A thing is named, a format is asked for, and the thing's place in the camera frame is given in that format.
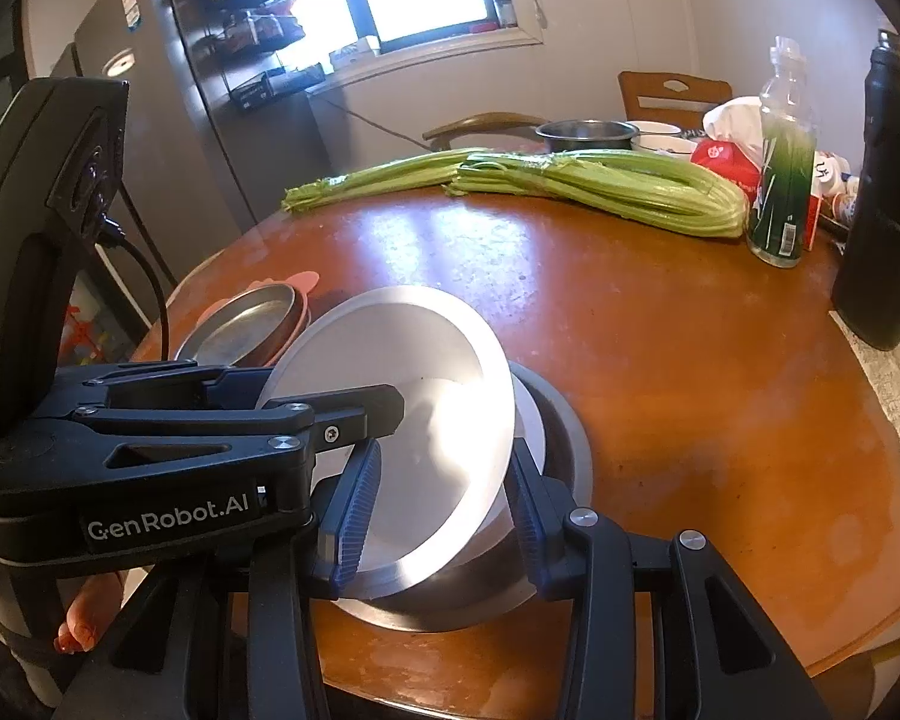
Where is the steel pan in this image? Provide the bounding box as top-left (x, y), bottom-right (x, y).
top-left (173, 281), bottom-right (302, 368)

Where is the pink chicken-shaped plate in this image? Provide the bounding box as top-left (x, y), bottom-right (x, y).
top-left (193, 269), bottom-right (322, 369)

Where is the small red paper bowl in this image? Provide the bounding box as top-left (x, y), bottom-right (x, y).
top-left (258, 286), bottom-right (515, 600)

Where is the steel bowl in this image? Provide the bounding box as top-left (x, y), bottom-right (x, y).
top-left (336, 362), bottom-right (593, 632)

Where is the large red paper bowl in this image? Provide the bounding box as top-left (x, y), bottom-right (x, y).
top-left (463, 369), bottom-right (550, 568)

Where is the left hand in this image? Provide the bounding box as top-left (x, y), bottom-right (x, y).
top-left (0, 541), bottom-right (130, 655)

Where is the grey refrigerator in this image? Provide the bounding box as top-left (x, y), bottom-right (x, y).
top-left (53, 0), bottom-right (329, 288)

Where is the left celery bunch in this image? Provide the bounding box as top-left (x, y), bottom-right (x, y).
top-left (281, 148), bottom-right (493, 213)

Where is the celery bunch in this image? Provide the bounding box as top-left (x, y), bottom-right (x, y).
top-left (281, 148), bottom-right (493, 213)
top-left (448, 149), bottom-right (748, 239)

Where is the curved-back wooden chair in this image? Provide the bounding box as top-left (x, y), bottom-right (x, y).
top-left (422, 110), bottom-right (546, 151)

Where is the black thermos flask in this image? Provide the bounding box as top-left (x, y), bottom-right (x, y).
top-left (832, 28), bottom-right (900, 351)

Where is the far steel pot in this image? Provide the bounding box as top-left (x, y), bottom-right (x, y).
top-left (535, 119), bottom-right (639, 153)

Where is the right celery bunch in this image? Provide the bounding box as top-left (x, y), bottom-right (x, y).
top-left (448, 149), bottom-right (748, 239)

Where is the green plastic bottle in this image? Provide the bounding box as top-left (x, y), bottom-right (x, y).
top-left (746, 36), bottom-right (816, 268)

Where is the red tissue pack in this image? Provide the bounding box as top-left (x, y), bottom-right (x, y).
top-left (691, 96), bottom-right (763, 203)

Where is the wooden chair with cutout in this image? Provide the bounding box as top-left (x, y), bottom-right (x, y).
top-left (617, 71), bottom-right (733, 130)

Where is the black camera cable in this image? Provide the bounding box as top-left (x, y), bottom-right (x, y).
top-left (97, 182), bottom-right (182, 361)

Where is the black wire rack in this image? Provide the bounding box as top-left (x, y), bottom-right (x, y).
top-left (203, 0), bottom-right (326, 112)

